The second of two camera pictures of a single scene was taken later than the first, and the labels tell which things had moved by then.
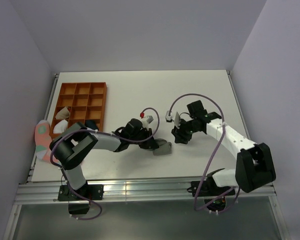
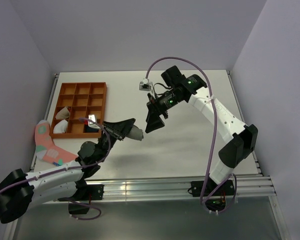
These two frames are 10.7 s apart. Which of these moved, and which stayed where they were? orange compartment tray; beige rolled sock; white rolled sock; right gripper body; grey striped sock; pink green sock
Moved: right gripper body; grey striped sock
Stayed: beige rolled sock; orange compartment tray; pink green sock; white rolled sock
